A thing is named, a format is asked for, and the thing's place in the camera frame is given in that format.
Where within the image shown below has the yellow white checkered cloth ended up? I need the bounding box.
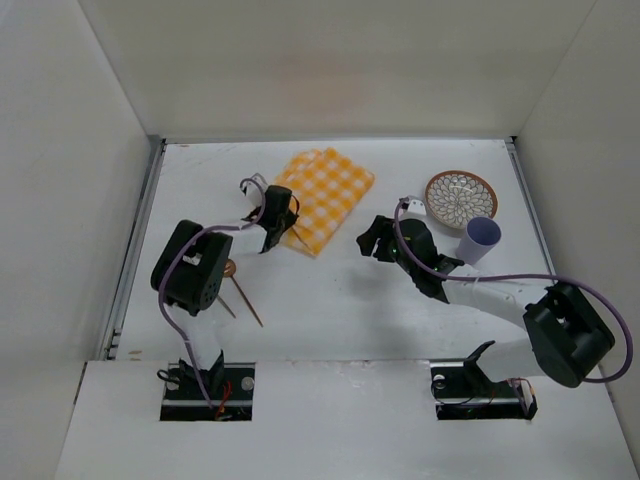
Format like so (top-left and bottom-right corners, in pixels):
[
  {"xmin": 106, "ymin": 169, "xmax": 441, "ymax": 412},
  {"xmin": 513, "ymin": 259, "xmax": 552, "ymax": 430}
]
[{"xmin": 274, "ymin": 148, "xmax": 375, "ymax": 257}]

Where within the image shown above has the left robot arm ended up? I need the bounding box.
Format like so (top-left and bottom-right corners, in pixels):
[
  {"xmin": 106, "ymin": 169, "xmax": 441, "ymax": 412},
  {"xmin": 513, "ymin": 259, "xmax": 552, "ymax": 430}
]
[{"xmin": 150, "ymin": 177, "xmax": 298, "ymax": 396}]

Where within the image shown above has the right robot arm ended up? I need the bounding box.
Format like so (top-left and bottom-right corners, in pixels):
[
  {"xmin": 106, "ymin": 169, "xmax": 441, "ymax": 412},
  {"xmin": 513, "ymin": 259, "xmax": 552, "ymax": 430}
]
[{"xmin": 356, "ymin": 216, "xmax": 615, "ymax": 388}]

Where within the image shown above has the patterned ceramic plate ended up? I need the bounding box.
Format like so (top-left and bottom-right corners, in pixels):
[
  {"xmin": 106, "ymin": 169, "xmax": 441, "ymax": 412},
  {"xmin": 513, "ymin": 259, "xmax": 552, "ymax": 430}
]
[{"xmin": 424, "ymin": 170, "xmax": 498, "ymax": 229}]

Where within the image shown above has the copper spoon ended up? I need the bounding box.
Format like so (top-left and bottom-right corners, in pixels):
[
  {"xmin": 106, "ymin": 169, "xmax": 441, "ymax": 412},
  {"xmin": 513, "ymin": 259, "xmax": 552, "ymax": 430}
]
[{"xmin": 224, "ymin": 259, "xmax": 264, "ymax": 328}]

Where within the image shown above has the lavender paper cup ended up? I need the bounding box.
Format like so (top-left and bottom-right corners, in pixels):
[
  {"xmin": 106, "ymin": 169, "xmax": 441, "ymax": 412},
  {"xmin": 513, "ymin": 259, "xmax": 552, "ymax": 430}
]
[{"xmin": 456, "ymin": 216, "xmax": 502, "ymax": 264}]

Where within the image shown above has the silver copper fork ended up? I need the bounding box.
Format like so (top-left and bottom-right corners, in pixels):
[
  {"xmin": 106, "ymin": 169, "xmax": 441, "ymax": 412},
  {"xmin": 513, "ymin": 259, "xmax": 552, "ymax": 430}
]
[{"xmin": 217, "ymin": 295, "xmax": 237, "ymax": 319}]

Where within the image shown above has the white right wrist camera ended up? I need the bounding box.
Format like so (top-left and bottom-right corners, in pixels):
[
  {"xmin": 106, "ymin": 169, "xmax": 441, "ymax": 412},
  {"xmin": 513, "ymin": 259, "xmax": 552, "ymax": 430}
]
[{"xmin": 402, "ymin": 197, "xmax": 427, "ymax": 220}]

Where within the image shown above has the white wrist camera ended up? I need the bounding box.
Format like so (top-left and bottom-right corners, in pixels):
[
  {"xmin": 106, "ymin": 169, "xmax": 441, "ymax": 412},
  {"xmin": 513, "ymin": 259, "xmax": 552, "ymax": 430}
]
[
  {"xmin": 239, "ymin": 173, "xmax": 268, "ymax": 197},
  {"xmin": 402, "ymin": 197, "xmax": 427, "ymax": 220}
]

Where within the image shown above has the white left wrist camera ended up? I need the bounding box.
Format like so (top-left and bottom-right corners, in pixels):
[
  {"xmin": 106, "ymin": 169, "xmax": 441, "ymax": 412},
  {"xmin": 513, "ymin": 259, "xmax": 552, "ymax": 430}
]
[{"xmin": 239, "ymin": 173, "xmax": 268, "ymax": 197}]

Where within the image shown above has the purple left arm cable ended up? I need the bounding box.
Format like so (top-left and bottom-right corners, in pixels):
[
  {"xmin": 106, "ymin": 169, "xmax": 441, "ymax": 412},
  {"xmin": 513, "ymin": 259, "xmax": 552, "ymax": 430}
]
[{"xmin": 158, "ymin": 179, "xmax": 271, "ymax": 410}]

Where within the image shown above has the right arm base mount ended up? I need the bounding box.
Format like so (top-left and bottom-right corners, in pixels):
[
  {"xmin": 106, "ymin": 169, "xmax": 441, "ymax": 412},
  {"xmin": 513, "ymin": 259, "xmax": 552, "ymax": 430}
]
[{"xmin": 430, "ymin": 341, "xmax": 538, "ymax": 421}]

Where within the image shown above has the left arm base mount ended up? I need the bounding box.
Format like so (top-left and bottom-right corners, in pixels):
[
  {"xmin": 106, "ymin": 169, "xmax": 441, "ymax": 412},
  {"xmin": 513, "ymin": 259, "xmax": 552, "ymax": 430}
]
[{"xmin": 156, "ymin": 352, "xmax": 256, "ymax": 422}]

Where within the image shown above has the left aluminium table rail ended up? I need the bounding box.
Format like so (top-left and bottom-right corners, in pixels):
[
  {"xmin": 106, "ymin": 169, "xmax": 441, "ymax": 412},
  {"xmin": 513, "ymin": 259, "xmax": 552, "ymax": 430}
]
[{"xmin": 94, "ymin": 135, "xmax": 167, "ymax": 361}]

